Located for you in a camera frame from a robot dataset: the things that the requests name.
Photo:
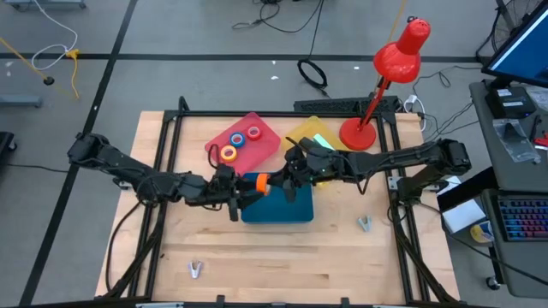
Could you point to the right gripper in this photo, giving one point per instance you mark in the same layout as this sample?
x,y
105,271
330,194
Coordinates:
x,y
317,167

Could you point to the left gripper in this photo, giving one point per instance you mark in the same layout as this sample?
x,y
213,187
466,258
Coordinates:
x,y
224,188

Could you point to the orange tape roll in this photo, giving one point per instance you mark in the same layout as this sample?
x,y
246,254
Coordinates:
x,y
262,185

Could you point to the yellow tape roll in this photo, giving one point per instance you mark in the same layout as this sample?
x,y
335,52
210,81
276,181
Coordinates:
x,y
223,153

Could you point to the blue tape roll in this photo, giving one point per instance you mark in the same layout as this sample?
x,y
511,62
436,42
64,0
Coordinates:
x,y
231,139

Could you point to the green sticky note pad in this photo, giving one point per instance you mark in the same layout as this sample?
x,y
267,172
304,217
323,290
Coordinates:
x,y
324,141

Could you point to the red tape roll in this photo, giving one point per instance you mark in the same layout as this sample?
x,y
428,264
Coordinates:
x,y
248,133

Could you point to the white binder clip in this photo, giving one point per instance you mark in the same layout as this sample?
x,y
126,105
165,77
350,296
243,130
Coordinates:
x,y
365,224
195,270

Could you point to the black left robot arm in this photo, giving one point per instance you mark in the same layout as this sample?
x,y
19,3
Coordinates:
x,y
128,169

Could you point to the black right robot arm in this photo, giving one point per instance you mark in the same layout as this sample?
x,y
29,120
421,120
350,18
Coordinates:
x,y
406,158

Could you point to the blue plastic tray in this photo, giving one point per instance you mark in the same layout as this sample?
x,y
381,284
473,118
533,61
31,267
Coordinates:
x,y
278,209

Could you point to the pink plastic tray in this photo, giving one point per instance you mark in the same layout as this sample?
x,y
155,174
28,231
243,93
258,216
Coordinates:
x,y
261,149

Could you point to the yellow plastic tray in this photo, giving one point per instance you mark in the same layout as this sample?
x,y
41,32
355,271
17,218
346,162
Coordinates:
x,y
306,128

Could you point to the white power plug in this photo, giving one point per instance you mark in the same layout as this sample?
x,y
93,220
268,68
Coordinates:
x,y
412,102

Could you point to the red desk lamp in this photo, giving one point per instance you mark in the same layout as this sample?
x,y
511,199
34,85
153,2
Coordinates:
x,y
398,60

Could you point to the white cardboard box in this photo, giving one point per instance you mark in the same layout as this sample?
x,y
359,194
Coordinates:
x,y
462,216

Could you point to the grey side desk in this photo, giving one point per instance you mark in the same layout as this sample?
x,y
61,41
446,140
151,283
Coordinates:
x,y
484,137

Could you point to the yellow and blue item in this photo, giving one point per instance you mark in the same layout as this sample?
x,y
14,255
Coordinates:
x,y
481,233

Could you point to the clear plastic bag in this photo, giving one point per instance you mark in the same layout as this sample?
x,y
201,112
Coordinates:
x,y
516,143

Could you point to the black mini computer box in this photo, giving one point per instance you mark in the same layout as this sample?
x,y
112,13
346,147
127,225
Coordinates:
x,y
509,102

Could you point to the backlit keyboard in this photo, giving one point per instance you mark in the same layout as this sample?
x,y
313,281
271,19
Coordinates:
x,y
524,218

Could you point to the black chair base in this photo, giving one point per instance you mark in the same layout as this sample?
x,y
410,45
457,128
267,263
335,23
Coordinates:
x,y
5,145

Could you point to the computer monitor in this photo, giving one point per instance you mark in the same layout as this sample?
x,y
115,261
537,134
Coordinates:
x,y
522,55

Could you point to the black floor fan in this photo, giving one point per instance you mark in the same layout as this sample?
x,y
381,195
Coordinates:
x,y
507,21

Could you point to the black aluminium table frame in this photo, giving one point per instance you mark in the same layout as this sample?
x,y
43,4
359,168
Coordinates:
x,y
171,128

